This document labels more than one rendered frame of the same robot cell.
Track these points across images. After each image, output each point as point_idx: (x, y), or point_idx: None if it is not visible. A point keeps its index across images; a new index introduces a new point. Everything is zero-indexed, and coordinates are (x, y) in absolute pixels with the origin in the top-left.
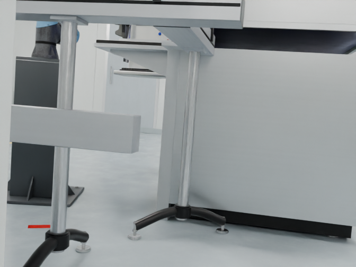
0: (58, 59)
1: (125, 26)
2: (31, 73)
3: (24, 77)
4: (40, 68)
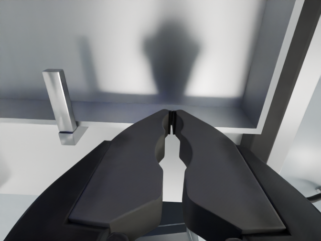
0: (188, 237)
1: (226, 200)
2: (195, 233)
3: (196, 234)
4: (193, 235)
